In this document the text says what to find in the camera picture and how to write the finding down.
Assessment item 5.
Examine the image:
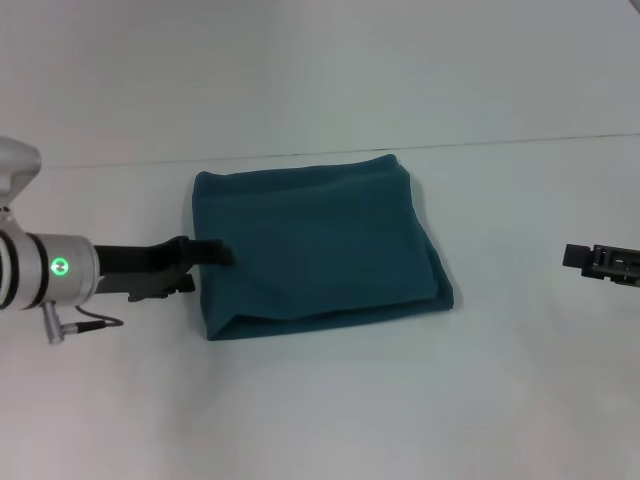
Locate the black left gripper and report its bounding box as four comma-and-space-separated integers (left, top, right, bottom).
92, 236, 237, 303

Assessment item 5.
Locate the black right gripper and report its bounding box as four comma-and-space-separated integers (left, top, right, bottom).
561, 242, 640, 290

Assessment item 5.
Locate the teal blue t-shirt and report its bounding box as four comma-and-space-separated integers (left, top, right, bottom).
191, 153, 456, 342

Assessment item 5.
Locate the silver round connector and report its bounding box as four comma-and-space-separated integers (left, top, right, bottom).
40, 301, 64, 347

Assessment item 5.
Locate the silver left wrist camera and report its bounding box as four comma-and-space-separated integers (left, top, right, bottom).
0, 136, 44, 232

